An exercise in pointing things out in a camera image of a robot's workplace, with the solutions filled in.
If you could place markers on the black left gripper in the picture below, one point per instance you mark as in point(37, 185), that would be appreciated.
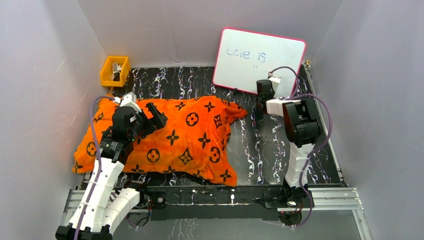
point(149, 118)

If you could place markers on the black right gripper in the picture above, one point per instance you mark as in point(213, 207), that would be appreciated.
point(274, 92)

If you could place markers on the orange patterned pillowcase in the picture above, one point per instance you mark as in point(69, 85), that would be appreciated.
point(193, 141)

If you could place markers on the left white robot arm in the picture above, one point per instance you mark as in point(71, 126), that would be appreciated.
point(94, 218)

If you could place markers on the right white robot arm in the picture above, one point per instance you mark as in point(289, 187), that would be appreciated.
point(301, 125)

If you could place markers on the pink framed whiteboard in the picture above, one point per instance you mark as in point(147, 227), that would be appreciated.
point(244, 57)

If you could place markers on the white clips in bin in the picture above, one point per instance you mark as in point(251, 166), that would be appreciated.
point(116, 70)

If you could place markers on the yellow plastic bin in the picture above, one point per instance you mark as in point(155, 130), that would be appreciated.
point(106, 73)

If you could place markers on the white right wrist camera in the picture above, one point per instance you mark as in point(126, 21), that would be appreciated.
point(275, 81)

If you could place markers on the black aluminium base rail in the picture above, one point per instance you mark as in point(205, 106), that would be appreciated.
point(255, 199)

